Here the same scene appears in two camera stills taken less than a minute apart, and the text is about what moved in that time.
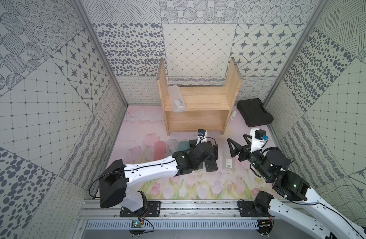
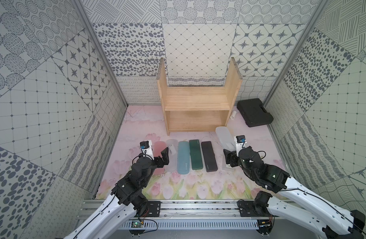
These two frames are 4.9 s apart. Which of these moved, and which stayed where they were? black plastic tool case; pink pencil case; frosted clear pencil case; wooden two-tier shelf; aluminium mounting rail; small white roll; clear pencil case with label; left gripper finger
Moved: frosted clear pencil case; left gripper finger
Stayed: aluminium mounting rail; wooden two-tier shelf; pink pencil case; black plastic tool case; small white roll; clear pencil case with label
